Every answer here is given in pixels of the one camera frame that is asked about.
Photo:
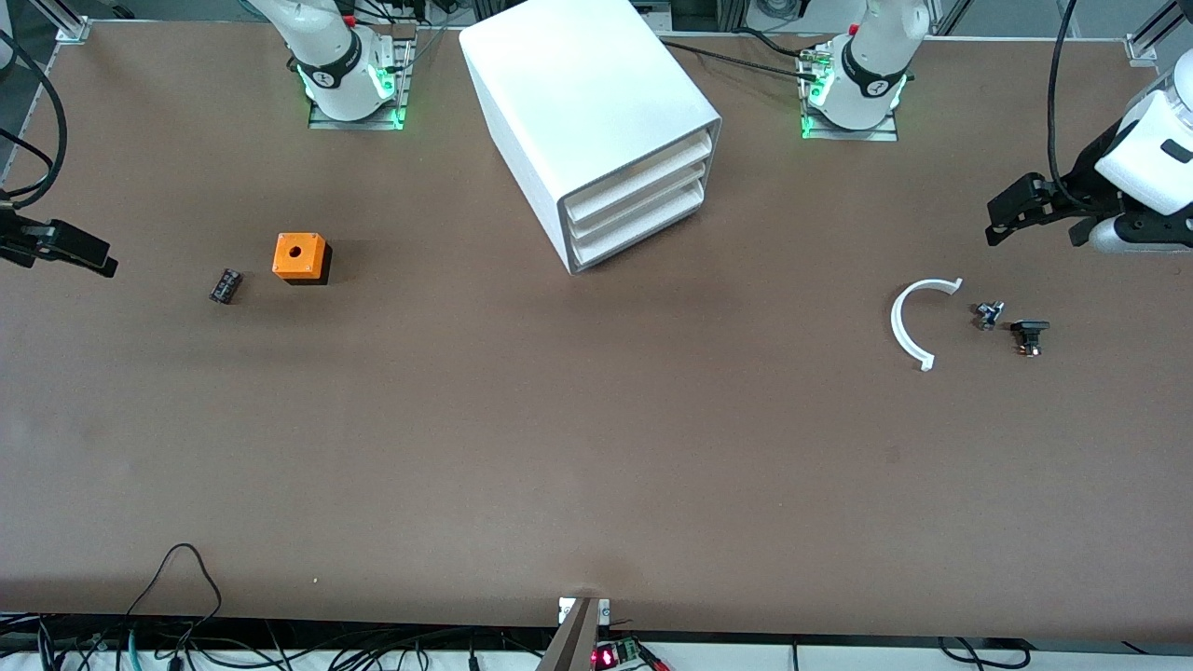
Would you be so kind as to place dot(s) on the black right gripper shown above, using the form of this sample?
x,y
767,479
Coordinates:
x,y
20,234

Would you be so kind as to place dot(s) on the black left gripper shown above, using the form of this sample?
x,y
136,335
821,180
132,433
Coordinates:
x,y
1084,173

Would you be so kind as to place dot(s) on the white drawer holding button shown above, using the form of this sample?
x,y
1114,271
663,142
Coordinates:
x,y
643,174

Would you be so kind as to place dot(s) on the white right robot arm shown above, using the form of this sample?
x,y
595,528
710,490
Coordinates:
x,y
326,56

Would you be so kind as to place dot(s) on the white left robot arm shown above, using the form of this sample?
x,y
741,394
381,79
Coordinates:
x,y
876,56

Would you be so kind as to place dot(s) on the white lowest drawer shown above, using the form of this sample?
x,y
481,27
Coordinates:
x,y
643,224

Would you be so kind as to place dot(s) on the white middle drawer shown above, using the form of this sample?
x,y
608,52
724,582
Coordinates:
x,y
643,199

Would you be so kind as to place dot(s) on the white drawer cabinet housing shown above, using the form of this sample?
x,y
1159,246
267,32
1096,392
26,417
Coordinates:
x,y
578,84

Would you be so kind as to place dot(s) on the small black silver part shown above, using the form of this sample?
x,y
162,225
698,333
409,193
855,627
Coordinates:
x,y
989,315

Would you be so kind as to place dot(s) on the black part with brass contacts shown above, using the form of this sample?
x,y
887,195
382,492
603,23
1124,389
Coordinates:
x,y
1029,331

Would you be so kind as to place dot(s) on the small black terminal block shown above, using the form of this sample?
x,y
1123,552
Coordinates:
x,y
226,285

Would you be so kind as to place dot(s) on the white curved plastic arc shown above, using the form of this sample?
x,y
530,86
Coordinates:
x,y
897,326

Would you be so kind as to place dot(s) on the orange box with hole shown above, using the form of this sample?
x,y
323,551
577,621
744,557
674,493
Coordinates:
x,y
298,256

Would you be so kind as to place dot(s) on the circuit board with red light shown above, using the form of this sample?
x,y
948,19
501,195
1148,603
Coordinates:
x,y
615,655

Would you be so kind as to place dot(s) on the aluminium frame profile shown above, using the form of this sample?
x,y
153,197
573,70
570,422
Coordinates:
x,y
1145,42
67,23

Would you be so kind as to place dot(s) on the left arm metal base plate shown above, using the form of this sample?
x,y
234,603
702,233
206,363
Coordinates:
x,y
813,126

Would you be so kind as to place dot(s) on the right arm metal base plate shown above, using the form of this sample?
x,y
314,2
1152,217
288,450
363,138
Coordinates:
x,y
391,107

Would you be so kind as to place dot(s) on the metal camera post bracket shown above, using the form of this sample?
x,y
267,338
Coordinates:
x,y
573,634

